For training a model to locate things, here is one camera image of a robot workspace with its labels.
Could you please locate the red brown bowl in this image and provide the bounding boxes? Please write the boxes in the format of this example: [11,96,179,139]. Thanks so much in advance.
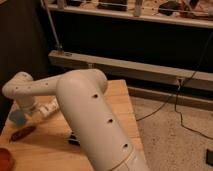
[0,148,14,171]

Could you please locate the wooden shelf with clutter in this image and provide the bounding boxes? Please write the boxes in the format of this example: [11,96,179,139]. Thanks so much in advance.
[43,0,213,29]

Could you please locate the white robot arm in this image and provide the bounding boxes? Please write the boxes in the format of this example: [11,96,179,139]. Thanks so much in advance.
[2,69,149,171]

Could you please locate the black striped box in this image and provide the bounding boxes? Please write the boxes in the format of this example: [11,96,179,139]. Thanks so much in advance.
[68,133,79,145]

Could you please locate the red brown marker pen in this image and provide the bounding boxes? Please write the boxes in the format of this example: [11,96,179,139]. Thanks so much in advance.
[10,125,36,142]

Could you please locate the metal pole stand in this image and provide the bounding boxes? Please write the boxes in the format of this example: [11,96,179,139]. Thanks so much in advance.
[42,0,68,54]

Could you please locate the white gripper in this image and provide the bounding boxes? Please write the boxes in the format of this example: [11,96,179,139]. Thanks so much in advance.
[17,98,38,113]

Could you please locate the black cable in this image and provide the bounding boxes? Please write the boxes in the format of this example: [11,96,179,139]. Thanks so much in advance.
[135,31,213,141]

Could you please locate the white bottle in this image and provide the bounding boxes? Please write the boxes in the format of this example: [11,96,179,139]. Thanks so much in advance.
[37,98,59,118]

